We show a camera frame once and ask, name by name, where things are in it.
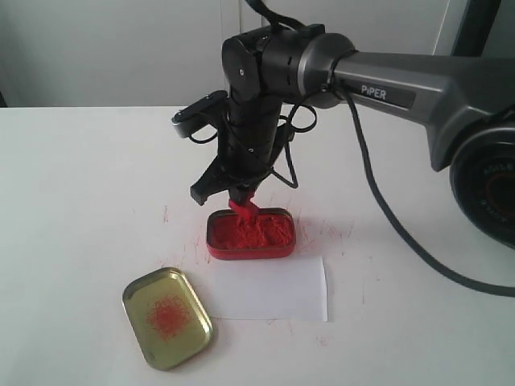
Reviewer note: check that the red ink pad tin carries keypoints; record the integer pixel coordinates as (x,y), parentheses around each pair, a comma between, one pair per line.
(270,235)

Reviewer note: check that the gold tin lid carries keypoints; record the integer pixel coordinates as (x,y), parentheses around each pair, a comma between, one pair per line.
(167,317)

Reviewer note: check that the red stamp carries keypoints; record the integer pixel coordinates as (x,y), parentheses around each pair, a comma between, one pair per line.
(246,209)

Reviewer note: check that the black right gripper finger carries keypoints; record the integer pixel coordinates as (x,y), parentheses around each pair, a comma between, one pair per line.
(213,181)
(241,196)

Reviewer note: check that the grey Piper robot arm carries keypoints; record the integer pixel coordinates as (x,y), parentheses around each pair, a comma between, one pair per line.
(466,105)

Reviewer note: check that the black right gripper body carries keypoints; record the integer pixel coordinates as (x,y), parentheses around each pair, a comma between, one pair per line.
(246,142)

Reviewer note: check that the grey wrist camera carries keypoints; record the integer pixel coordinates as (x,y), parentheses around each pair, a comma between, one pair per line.
(196,116)

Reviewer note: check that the dark vertical post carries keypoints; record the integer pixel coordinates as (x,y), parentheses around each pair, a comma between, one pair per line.
(475,28)

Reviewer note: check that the white paper sheet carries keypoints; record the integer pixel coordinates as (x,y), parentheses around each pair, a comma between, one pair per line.
(293,287)

